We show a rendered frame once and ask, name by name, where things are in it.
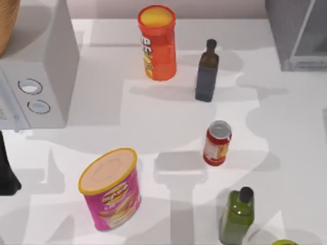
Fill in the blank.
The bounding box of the red and white can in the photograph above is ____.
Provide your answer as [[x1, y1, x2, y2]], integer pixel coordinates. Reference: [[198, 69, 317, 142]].
[[202, 120, 233, 167]]

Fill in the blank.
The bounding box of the dark brown bottle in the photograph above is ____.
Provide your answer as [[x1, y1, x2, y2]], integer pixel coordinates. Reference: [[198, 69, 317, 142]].
[[195, 39, 220, 103]]

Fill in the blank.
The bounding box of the tall orange can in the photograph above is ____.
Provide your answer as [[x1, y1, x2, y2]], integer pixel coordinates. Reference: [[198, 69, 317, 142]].
[[137, 5, 177, 82]]

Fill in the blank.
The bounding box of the pink can with yellow lid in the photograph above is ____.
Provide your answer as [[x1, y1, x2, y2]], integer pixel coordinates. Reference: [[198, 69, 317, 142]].
[[78, 147, 142, 232]]

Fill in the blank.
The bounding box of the green bottle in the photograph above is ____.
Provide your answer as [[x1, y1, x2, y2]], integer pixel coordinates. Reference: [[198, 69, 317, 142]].
[[219, 186, 255, 245]]

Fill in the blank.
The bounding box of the pale blue microwave knob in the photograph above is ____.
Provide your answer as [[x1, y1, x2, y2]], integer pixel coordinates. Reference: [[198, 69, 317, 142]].
[[27, 100, 51, 113]]

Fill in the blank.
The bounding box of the pale microwave oven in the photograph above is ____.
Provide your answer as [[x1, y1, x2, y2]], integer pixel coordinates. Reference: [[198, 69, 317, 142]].
[[0, 0, 80, 133]]

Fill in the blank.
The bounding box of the white microwave knob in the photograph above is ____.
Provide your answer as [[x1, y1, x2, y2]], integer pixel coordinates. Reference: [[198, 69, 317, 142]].
[[17, 78, 43, 95]]

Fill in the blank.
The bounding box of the grey cabinet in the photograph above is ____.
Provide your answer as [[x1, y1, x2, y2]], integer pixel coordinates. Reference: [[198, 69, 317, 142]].
[[265, 0, 327, 72]]

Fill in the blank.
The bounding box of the yellow-green round object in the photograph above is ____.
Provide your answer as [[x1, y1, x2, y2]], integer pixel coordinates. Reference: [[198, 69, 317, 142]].
[[271, 239, 298, 245]]

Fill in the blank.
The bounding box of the woven wicker basket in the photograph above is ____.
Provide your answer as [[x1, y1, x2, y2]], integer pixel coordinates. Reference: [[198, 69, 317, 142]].
[[0, 0, 21, 57]]

